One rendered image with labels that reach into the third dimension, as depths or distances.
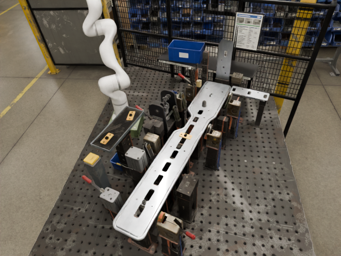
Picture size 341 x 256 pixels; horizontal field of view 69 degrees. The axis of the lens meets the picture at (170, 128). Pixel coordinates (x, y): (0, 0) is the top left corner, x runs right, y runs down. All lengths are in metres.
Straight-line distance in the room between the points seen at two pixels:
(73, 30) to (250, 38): 2.78
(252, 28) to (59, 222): 1.99
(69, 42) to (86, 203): 3.04
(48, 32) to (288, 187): 3.89
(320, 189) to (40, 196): 2.79
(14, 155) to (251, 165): 2.71
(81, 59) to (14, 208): 2.52
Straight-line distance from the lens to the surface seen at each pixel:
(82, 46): 4.30
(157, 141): 1.53
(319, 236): 2.59
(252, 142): 2.05
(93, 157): 1.40
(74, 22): 4.16
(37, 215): 2.82
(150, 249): 1.57
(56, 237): 1.78
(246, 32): 2.25
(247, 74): 2.19
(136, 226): 1.31
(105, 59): 1.86
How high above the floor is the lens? 2.17
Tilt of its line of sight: 44 degrees down
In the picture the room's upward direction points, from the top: 5 degrees counter-clockwise
